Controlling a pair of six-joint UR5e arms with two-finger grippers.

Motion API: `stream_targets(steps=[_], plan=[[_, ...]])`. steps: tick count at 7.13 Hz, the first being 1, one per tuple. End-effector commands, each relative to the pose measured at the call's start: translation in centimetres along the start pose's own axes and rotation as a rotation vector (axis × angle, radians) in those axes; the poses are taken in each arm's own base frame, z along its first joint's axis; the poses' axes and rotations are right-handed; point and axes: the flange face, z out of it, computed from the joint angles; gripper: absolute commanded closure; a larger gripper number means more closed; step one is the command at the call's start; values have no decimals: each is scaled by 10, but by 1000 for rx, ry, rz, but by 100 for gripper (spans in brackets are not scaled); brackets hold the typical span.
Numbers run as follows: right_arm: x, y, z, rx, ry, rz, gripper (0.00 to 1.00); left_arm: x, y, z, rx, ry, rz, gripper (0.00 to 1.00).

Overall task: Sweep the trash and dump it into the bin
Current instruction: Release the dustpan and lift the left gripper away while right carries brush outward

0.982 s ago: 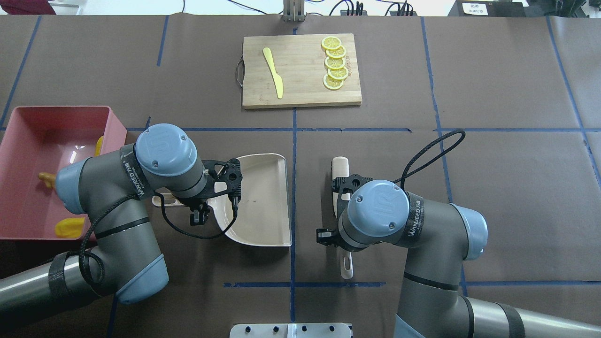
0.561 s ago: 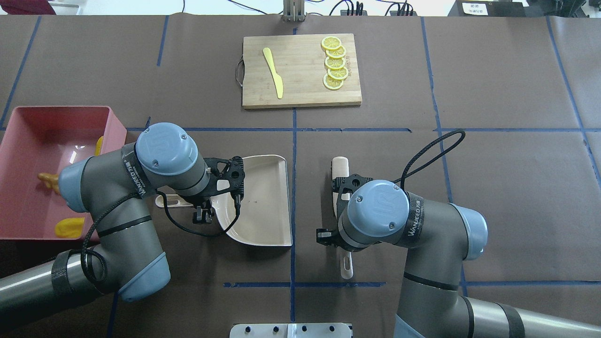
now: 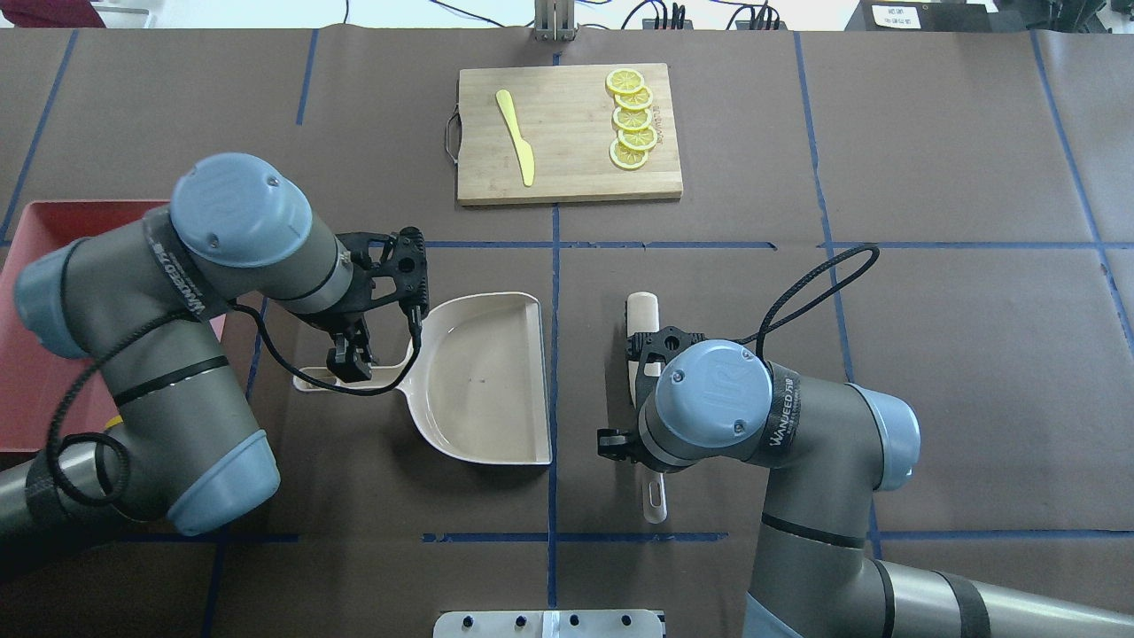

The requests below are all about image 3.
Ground lemon slice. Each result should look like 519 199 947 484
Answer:
611 107 653 131
604 67 648 96
609 141 649 171
617 126 660 152
613 85 655 112

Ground wooden cutting board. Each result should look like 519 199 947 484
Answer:
456 62 684 206

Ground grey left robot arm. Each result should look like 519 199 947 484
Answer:
3 152 371 579

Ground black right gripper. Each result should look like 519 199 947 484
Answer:
596 429 661 473

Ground aluminium frame post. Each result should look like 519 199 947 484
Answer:
532 0 579 42

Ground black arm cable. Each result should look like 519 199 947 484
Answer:
44 301 422 508
741 244 881 360

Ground yellow plastic toy knife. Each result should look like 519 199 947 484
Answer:
496 90 536 187

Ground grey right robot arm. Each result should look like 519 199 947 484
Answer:
598 327 1133 637

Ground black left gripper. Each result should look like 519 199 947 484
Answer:
307 296 376 383

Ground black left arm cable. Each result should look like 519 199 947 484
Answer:
44 301 422 508

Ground black power strip box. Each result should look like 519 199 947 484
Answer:
843 1 992 33

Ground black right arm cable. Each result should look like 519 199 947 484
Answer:
741 244 881 360

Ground beige plastic dustpan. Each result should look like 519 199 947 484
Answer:
349 292 555 465

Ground beige hand brush black bristles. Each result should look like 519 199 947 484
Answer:
625 292 668 525

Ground pink plastic bin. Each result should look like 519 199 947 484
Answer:
0 199 227 454

